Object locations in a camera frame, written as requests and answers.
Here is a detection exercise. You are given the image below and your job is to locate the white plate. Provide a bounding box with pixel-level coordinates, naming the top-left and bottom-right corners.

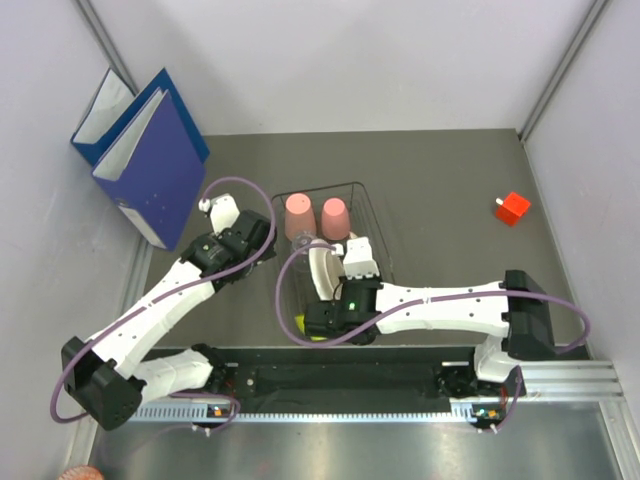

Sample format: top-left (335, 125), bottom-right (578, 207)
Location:
top-left (308, 243), bottom-right (344, 301)

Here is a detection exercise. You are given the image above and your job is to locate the black wire dish rack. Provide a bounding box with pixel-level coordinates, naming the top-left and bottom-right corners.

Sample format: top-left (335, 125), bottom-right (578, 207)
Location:
top-left (272, 181), bottom-right (395, 335)

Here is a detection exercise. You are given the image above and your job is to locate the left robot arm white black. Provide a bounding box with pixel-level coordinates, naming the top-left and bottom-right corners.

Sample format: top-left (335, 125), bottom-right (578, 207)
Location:
top-left (55, 210), bottom-right (276, 431)

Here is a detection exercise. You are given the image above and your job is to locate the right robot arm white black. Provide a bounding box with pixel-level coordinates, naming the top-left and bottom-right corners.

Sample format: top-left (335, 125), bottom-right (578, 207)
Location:
top-left (296, 270), bottom-right (555, 396)

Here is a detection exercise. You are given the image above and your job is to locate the pink cup left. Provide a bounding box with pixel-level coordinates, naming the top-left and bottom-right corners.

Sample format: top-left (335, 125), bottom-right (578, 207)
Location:
top-left (285, 193), bottom-right (317, 241)

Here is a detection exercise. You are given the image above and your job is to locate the pink cup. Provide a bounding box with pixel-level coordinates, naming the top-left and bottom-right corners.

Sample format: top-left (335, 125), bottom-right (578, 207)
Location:
top-left (285, 193), bottom-right (317, 241)
top-left (321, 197), bottom-right (351, 241)

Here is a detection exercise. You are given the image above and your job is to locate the clear wine glass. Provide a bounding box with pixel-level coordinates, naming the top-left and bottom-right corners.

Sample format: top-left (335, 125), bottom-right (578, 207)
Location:
top-left (291, 231), bottom-right (316, 273)

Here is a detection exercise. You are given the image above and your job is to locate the yellow-green bowl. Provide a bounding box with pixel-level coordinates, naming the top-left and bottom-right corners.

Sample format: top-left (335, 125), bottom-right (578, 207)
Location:
top-left (295, 314), bottom-right (326, 342)

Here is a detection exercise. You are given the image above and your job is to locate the pink cup right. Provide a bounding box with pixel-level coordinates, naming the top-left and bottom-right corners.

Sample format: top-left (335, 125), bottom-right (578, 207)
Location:
top-left (321, 197), bottom-right (351, 241)

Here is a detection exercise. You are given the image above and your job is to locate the front blue binder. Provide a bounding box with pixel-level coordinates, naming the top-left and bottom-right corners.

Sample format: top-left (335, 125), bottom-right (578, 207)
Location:
top-left (92, 89), bottom-right (204, 251)

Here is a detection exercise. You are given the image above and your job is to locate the blue binder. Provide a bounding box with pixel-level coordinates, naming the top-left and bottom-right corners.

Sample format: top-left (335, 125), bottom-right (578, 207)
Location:
top-left (70, 68), bottom-right (210, 166)
top-left (92, 89), bottom-right (204, 251)

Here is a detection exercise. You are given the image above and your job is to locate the red cube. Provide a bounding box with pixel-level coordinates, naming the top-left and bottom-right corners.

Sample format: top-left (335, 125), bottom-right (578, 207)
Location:
top-left (495, 192), bottom-right (531, 227)

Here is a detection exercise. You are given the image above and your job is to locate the rear blue binder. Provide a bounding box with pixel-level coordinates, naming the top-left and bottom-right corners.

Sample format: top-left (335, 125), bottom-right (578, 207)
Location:
top-left (70, 68), bottom-right (210, 166)

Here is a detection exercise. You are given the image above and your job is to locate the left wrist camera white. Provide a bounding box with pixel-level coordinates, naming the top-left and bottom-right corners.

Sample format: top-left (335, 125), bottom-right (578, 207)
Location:
top-left (198, 193), bottom-right (240, 235)

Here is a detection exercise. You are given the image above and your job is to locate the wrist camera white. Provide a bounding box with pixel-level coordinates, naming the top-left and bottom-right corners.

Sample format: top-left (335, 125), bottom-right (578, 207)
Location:
top-left (198, 193), bottom-right (240, 235)
top-left (335, 237), bottom-right (380, 280)

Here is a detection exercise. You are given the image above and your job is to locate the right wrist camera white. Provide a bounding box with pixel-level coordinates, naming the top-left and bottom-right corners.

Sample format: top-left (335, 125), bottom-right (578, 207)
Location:
top-left (335, 237), bottom-right (380, 280)

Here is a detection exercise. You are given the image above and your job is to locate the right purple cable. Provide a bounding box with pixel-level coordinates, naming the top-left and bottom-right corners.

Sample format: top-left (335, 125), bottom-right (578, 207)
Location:
top-left (276, 241), bottom-right (590, 355)

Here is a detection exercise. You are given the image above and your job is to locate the purple cable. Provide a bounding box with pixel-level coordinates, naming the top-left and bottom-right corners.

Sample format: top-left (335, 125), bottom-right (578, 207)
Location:
top-left (276, 241), bottom-right (590, 355)
top-left (49, 176), bottom-right (277, 425)

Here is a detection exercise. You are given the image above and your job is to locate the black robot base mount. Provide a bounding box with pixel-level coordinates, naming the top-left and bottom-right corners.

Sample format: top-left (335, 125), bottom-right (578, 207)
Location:
top-left (194, 344), bottom-right (519, 414)

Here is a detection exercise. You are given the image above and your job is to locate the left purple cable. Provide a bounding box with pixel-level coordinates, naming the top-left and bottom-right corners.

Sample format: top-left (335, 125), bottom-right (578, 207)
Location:
top-left (49, 176), bottom-right (277, 425)

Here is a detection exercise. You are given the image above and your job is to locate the aluminium rail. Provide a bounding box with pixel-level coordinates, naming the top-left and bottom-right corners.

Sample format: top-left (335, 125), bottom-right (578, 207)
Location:
top-left (99, 360), bottom-right (622, 431)

